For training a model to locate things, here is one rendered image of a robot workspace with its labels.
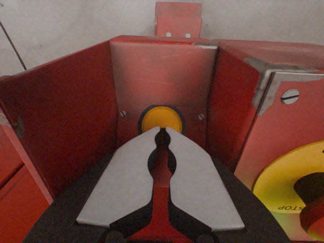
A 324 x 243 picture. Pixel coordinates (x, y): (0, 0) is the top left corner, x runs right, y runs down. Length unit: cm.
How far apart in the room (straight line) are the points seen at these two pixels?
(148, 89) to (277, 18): 87
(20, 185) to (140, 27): 72
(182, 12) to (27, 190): 79
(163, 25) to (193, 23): 12
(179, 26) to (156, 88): 59
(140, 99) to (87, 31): 78
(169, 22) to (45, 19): 57
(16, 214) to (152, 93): 30
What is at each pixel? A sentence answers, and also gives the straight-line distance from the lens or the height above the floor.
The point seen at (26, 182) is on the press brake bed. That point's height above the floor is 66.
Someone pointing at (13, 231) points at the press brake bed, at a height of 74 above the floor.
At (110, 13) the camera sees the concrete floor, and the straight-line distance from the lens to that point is 88.
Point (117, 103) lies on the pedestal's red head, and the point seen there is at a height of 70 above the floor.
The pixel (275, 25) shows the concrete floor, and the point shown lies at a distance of 98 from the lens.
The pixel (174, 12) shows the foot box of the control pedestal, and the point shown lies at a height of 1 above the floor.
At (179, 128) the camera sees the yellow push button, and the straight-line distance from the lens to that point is 15.
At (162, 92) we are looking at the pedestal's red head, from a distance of 16.
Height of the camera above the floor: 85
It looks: 57 degrees down
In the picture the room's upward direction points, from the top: 178 degrees counter-clockwise
